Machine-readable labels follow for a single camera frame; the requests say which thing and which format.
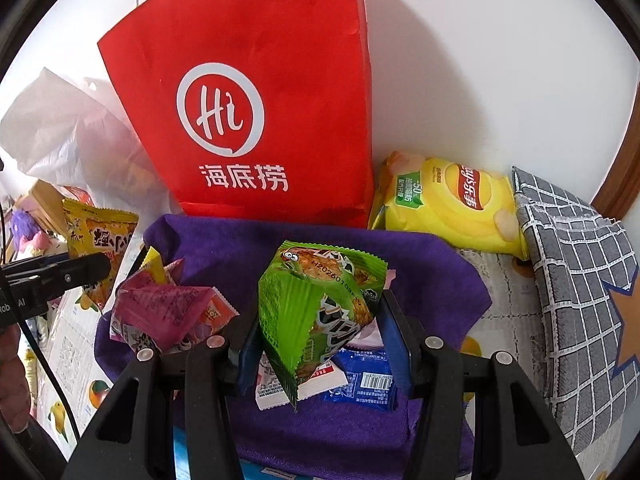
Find white red snack packet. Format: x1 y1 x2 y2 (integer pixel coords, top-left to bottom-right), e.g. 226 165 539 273
254 351 350 412

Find magenta snack packet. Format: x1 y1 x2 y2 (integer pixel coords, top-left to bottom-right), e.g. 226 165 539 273
110 248 239 352

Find yellow snack packet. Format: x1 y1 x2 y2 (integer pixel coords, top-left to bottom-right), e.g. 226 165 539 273
62 198 139 311

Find green snack packet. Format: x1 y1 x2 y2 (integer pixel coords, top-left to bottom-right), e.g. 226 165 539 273
257 240 388 408

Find blue snack packet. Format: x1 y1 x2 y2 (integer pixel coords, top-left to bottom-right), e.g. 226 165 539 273
321 349 398 412

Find pink peach candy packet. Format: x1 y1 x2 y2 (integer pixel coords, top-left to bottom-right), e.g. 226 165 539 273
347 269 396 351

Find person left hand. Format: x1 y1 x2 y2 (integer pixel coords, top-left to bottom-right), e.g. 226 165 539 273
0 325 32 434

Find plush toys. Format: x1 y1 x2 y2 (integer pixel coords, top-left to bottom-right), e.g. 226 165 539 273
11 209 67 260

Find wooden furniture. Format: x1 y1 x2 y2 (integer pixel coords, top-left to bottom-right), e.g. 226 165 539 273
15 180 67 236

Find blue tissue pack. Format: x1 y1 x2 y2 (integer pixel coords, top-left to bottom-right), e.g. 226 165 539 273
172 426 312 480

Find white Miniso plastic bag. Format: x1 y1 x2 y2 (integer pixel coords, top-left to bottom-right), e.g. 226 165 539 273
0 67 181 221

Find purple towel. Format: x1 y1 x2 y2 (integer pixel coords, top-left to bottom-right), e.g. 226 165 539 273
93 212 494 480

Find grey plaid star pouch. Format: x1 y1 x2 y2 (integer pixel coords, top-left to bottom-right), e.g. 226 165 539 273
512 168 639 453

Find yellow chips bag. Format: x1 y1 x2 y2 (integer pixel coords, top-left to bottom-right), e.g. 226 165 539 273
369 151 528 260

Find red paper shopping bag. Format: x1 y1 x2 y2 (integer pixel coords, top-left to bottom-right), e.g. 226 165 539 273
99 0 373 228

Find brown door frame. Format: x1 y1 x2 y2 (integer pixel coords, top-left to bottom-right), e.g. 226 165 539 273
591 94 640 220

